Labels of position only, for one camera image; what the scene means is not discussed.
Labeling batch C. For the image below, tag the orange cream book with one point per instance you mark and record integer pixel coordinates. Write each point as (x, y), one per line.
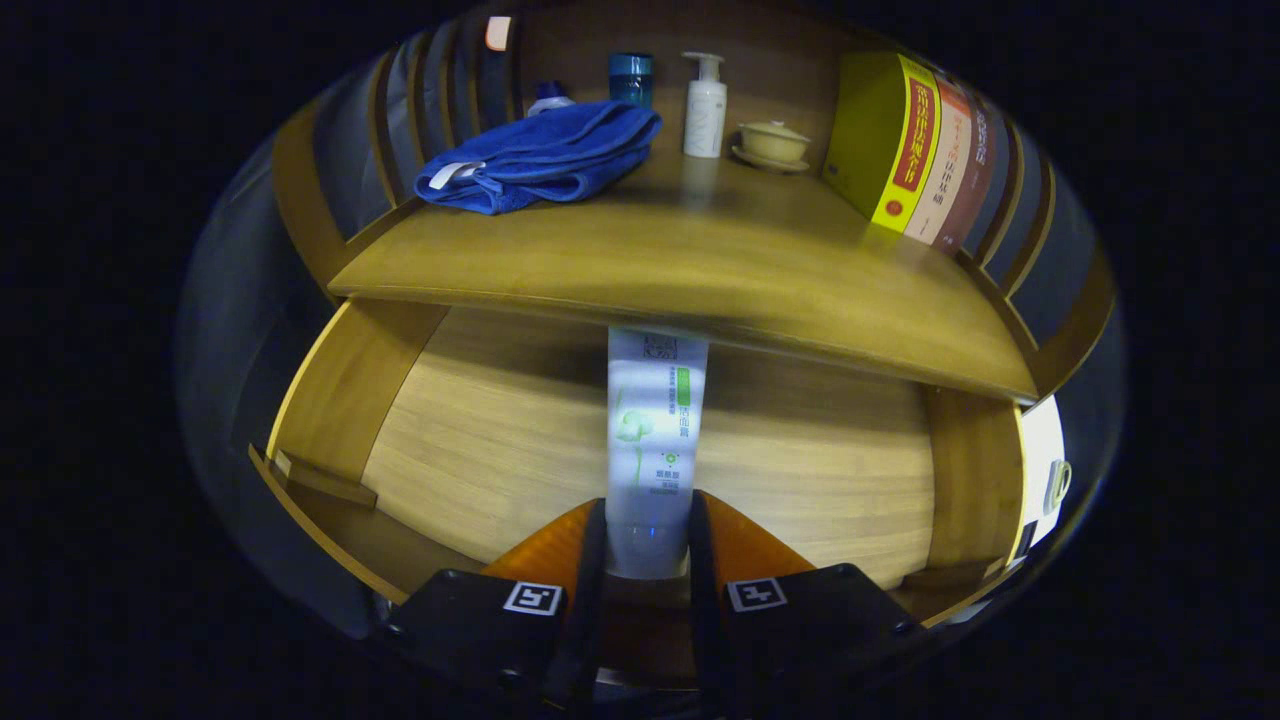
(945, 170)

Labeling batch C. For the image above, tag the teal bottle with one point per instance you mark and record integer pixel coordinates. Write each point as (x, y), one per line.
(630, 80)

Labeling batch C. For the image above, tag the white side table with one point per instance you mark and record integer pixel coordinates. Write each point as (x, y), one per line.
(1040, 440)

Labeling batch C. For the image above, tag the yellow book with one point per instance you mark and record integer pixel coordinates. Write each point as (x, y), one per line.
(860, 140)

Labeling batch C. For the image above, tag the white pump bottle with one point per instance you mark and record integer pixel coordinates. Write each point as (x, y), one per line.
(704, 120)

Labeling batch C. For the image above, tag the white tube green print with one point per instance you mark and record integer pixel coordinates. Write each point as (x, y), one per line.
(650, 450)

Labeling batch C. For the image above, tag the small pale green object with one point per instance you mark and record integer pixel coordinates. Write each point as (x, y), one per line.
(1058, 485)

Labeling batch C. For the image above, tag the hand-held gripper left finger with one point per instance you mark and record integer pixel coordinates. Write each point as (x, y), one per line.
(592, 600)

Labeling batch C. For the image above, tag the brown book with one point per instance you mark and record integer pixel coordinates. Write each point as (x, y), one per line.
(975, 170)

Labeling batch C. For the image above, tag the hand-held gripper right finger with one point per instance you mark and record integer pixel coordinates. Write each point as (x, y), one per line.
(702, 600)

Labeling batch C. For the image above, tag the pale green lidded teacup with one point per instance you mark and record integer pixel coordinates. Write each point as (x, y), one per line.
(772, 142)

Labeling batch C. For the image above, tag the folded blue towel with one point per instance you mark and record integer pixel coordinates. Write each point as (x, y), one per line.
(540, 150)

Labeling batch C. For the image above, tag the wooden countertop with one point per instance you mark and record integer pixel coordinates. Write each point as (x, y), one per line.
(700, 260)

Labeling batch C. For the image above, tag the wooden drawer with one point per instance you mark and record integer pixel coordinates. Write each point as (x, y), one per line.
(480, 440)

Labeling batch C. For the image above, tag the small white bottle blue cap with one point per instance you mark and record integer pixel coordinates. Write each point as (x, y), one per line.
(548, 100)

